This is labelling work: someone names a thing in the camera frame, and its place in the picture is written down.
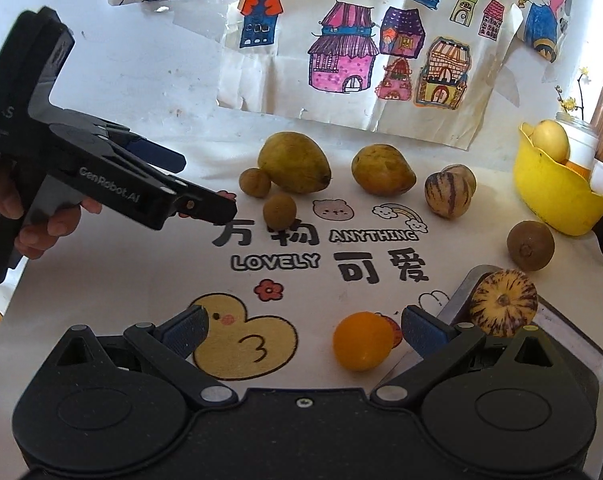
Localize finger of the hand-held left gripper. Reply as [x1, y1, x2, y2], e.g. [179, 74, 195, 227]
[98, 125, 187, 173]
[154, 177, 238, 227]

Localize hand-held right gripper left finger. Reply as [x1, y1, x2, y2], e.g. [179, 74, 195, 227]
[54, 305, 237, 409]

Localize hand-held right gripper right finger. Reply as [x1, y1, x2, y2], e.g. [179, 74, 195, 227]
[371, 304, 552, 408]

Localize orange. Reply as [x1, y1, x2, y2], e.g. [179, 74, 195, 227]
[333, 311, 395, 372]

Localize striped pepino melon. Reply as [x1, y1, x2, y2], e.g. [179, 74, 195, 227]
[469, 270, 539, 337]
[425, 170, 472, 220]
[441, 164, 477, 196]

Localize brown kiwi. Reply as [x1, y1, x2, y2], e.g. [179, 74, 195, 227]
[506, 220, 555, 272]

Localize metal tray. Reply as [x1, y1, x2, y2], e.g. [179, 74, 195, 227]
[386, 264, 603, 461]

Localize large yellow-green mango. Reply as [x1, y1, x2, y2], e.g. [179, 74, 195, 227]
[257, 131, 332, 194]
[351, 144, 417, 197]

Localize person's left hand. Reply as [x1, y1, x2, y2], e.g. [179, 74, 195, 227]
[0, 162, 103, 261]

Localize small brown round fruit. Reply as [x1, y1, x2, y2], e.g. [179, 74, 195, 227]
[262, 193, 298, 231]
[238, 168, 272, 197]

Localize yellow plastic bowl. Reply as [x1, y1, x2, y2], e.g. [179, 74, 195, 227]
[512, 121, 603, 237]

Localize coloured houses drawing sheet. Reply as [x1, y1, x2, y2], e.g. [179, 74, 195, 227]
[216, 0, 525, 152]

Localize small orange fruit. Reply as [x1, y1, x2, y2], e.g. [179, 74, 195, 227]
[564, 159, 592, 181]

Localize pale yellow round fruit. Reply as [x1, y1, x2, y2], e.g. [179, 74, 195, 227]
[530, 119, 571, 165]

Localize white cup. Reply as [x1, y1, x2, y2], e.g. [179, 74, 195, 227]
[555, 112, 599, 171]

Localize small yellow flowers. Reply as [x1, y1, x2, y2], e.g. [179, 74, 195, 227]
[554, 66, 595, 123]

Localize cartoon bear poster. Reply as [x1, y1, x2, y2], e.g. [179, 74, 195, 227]
[469, 0, 575, 63]

